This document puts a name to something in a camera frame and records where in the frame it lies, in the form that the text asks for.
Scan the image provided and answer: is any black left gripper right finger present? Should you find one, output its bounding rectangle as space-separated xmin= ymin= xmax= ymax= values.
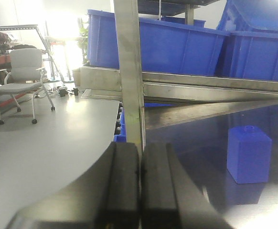
xmin=141 ymin=143 xmax=231 ymax=229

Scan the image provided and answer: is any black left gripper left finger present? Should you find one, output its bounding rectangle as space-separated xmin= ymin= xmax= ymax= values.
xmin=7 ymin=142 xmax=139 ymax=229

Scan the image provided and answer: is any blue block part on table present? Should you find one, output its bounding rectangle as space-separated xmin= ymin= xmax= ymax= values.
xmin=226 ymin=125 xmax=272 ymax=184

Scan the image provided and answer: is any grey office chair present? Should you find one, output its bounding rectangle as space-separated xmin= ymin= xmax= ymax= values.
xmin=0 ymin=48 xmax=55 ymax=125

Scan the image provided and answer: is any blue bin left on rack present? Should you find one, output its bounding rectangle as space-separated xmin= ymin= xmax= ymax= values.
xmin=87 ymin=10 xmax=230 ymax=76

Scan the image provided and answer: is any blue bin on rack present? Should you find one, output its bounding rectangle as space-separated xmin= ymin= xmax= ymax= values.
xmin=87 ymin=10 xmax=230 ymax=76
xmin=216 ymin=0 xmax=278 ymax=81

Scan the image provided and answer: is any green potted plant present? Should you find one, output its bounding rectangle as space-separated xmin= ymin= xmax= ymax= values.
xmin=78 ymin=15 xmax=88 ymax=64

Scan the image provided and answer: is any blue bin far behind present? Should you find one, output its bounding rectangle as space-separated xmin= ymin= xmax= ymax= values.
xmin=161 ymin=16 xmax=206 ymax=28

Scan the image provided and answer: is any blue bin right on rack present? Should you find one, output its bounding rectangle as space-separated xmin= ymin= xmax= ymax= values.
xmin=216 ymin=0 xmax=278 ymax=81

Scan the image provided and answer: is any steel flow rack frame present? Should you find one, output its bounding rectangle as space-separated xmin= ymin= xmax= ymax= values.
xmin=81 ymin=0 xmax=278 ymax=152

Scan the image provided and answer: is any metal frame workbench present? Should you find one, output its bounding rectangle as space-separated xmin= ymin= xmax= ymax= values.
xmin=0 ymin=24 xmax=74 ymax=83

